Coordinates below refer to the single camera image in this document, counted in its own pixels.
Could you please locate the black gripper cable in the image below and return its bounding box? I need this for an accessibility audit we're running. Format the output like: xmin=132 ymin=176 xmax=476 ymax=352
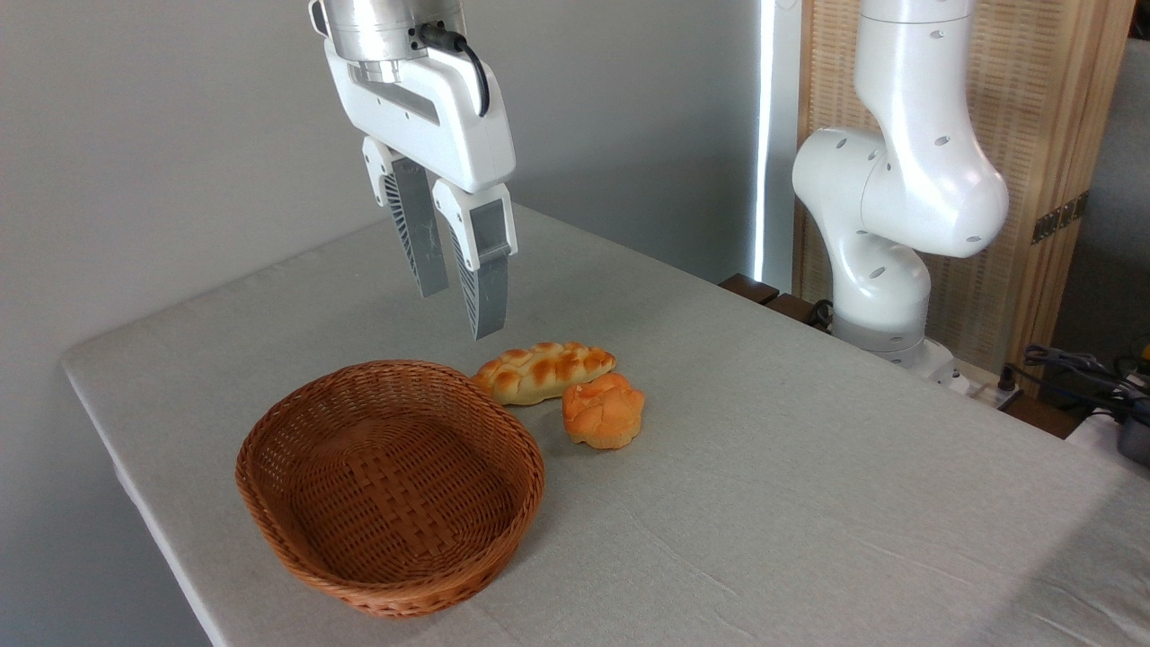
xmin=416 ymin=22 xmax=492 ymax=119

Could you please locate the dark metal screen hinge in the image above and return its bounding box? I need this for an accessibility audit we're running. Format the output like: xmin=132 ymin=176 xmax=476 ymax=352
xmin=1031 ymin=191 xmax=1091 ymax=245

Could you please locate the round orange bread bun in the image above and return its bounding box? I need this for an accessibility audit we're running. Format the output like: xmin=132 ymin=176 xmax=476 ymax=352
xmin=562 ymin=372 xmax=646 ymax=450

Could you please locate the black cable bundle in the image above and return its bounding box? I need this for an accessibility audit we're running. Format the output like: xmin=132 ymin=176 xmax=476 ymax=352
xmin=999 ymin=344 xmax=1150 ymax=410

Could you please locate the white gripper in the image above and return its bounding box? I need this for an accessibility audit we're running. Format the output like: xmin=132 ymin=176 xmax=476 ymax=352
xmin=323 ymin=40 xmax=519 ymax=341

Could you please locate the dark brown wooden block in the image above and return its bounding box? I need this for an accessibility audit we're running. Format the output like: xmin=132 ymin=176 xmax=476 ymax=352
xmin=764 ymin=293 xmax=832 ymax=330
xmin=719 ymin=273 xmax=781 ymax=306

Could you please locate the brown wicker basket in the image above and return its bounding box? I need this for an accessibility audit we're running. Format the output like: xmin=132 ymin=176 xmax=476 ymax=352
xmin=235 ymin=359 xmax=545 ymax=618

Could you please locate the white power strip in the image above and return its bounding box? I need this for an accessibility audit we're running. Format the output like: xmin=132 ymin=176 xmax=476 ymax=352
xmin=934 ymin=355 xmax=1025 ymax=411

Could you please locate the grey tablecloth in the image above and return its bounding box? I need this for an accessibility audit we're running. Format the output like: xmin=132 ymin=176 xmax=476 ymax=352
xmin=61 ymin=202 xmax=1150 ymax=647

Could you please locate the long braided bread loaf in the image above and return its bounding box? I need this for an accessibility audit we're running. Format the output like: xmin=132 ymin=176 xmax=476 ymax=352
xmin=472 ymin=341 xmax=618 ymax=406

